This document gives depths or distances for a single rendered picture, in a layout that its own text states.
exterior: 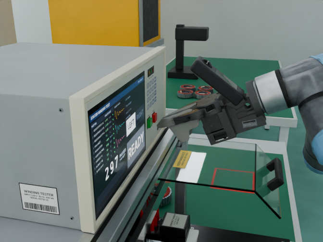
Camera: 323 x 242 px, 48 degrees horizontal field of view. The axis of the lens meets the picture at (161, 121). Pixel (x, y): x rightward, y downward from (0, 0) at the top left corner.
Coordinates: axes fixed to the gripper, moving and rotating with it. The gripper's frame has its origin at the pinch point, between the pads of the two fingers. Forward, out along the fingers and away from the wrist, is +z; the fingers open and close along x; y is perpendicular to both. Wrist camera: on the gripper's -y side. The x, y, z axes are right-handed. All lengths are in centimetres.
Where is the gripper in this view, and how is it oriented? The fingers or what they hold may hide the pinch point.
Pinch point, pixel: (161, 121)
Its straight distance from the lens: 74.6
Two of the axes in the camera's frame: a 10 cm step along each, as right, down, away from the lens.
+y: 4.1, 8.9, 2.2
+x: 2.5, -3.4, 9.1
